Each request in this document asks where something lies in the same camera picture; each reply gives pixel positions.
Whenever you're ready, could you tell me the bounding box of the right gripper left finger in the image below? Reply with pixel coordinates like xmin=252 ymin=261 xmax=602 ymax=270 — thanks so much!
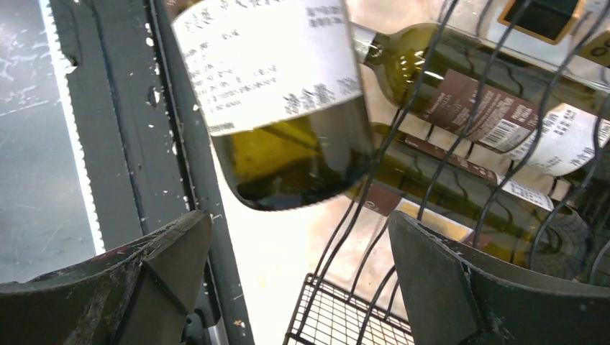
xmin=1 ymin=211 xmax=211 ymax=344

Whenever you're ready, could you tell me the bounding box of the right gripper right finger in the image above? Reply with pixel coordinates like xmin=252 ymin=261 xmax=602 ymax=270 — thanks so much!
xmin=388 ymin=211 xmax=609 ymax=344

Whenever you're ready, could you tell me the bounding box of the green wine bottle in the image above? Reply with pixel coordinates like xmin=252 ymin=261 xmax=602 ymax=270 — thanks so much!
xmin=166 ymin=1 xmax=375 ymax=211
xmin=348 ymin=132 xmax=593 ymax=280
xmin=352 ymin=23 xmax=609 ymax=177

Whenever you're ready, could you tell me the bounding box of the black wire wine rack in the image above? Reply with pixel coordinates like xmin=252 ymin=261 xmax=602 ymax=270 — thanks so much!
xmin=284 ymin=1 xmax=609 ymax=344

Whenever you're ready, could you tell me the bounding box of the green wine bottle front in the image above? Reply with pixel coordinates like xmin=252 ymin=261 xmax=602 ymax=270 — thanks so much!
xmin=352 ymin=23 xmax=609 ymax=177

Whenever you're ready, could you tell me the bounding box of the green wine bottle back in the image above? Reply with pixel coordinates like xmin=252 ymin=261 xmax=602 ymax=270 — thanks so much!
xmin=166 ymin=1 xmax=375 ymax=211

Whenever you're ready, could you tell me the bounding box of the square clear liquor bottle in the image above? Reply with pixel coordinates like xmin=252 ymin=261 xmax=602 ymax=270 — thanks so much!
xmin=427 ymin=0 xmax=609 ymax=91

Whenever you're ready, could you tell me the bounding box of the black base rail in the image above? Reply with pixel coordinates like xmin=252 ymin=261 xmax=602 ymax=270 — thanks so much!
xmin=42 ymin=1 xmax=254 ymax=344

